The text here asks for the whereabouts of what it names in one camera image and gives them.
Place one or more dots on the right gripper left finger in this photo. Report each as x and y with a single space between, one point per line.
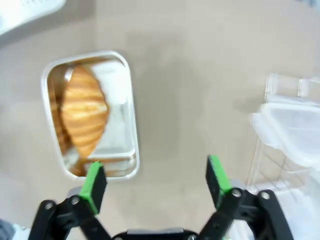
96 185

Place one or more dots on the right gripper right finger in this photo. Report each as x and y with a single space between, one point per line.
217 178

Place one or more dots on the lidded plastic food container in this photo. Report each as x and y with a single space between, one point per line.
280 140

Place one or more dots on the golden croissant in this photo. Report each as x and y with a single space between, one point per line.
85 110

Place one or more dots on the open stainless steel container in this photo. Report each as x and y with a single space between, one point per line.
120 125

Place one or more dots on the white plastic tray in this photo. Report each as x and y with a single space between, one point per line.
25 15

